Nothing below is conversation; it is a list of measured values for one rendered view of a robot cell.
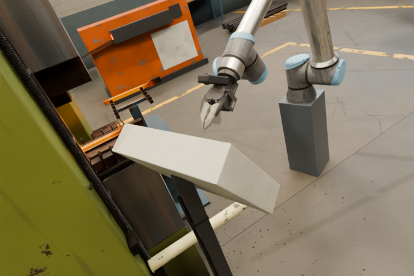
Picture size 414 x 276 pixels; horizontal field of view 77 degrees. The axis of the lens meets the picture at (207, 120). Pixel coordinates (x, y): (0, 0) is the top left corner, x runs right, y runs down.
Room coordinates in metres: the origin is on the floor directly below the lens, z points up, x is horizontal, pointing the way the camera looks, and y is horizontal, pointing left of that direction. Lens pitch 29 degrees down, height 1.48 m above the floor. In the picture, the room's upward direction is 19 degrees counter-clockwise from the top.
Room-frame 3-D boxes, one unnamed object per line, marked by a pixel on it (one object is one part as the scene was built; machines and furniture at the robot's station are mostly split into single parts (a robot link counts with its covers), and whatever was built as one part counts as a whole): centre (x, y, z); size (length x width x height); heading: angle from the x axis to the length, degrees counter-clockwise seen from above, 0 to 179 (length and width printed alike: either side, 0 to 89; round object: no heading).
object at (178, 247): (0.71, 0.16, 0.62); 0.44 x 0.05 x 0.05; 109
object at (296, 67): (1.50, -0.65, 0.79); 0.17 x 0.15 x 0.18; 38
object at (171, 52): (4.93, 0.75, 0.63); 2.10 x 1.12 x 1.25; 109
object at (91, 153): (0.94, 0.56, 0.96); 0.42 x 0.20 x 0.09; 109
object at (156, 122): (1.58, 0.42, 0.67); 0.40 x 0.30 x 0.02; 17
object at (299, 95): (1.51, -0.65, 0.65); 0.19 x 0.19 x 0.10
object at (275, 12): (6.65, -1.94, 0.12); 1.58 x 0.80 x 0.24; 109
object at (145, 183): (0.99, 0.59, 0.69); 0.56 x 0.38 x 0.45; 109
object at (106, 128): (1.16, 0.48, 0.95); 0.12 x 0.09 x 0.07; 109
